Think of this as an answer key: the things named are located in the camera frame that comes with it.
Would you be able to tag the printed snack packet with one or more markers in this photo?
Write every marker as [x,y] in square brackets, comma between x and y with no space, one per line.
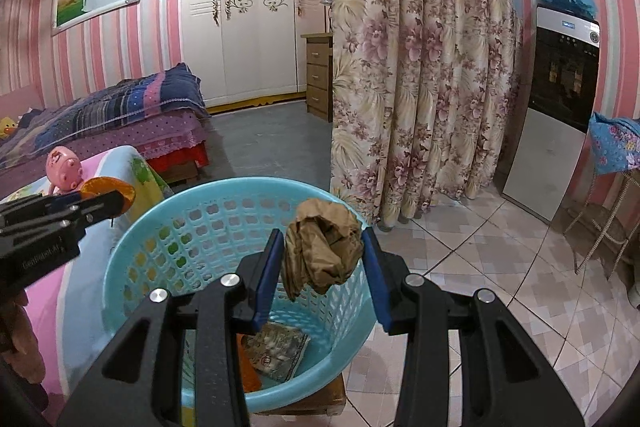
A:
[276,351]

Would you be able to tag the blue floral cloth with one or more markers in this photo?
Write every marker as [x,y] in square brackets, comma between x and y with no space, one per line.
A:
[615,143]

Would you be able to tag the bed with purple cover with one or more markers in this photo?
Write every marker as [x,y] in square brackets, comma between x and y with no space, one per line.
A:
[172,137]

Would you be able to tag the floral beige curtain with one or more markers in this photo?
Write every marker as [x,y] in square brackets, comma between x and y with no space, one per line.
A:
[422,94]

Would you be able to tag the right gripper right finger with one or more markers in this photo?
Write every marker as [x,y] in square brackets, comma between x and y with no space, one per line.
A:
[506,379]

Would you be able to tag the blue patchwork quilt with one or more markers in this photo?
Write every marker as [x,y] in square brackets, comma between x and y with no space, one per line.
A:
[128,102]

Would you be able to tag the white wardrobe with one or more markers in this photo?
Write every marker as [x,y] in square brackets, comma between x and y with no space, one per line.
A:
[246,49]

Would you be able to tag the metal frame chair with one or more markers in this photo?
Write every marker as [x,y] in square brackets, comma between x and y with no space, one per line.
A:
[605,222]

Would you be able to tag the orange wrapper piece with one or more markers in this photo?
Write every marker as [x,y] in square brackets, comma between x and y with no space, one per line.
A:
[118,195]

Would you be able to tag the pink pig mug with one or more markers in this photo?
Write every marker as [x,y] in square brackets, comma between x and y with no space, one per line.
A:
[63,170]

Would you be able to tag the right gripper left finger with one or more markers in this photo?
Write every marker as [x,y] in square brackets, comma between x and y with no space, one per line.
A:
[137,379]

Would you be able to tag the yellow duck plush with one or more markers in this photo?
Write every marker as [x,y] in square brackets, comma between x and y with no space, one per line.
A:
[7,127]

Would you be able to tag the wooden desk with drawers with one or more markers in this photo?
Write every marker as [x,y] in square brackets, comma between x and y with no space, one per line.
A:
[319,75]

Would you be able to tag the turquoise plastic basket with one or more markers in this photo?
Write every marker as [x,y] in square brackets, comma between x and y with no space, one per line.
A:
[200,236]

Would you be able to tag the colourful cartoon bed sheet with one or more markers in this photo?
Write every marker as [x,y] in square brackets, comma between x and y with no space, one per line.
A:
[59,330]

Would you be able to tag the white water dispenser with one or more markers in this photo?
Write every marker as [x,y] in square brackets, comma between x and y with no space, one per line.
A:
[558,109]

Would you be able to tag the brown paper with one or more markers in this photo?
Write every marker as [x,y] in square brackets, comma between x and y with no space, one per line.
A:
[322,247]

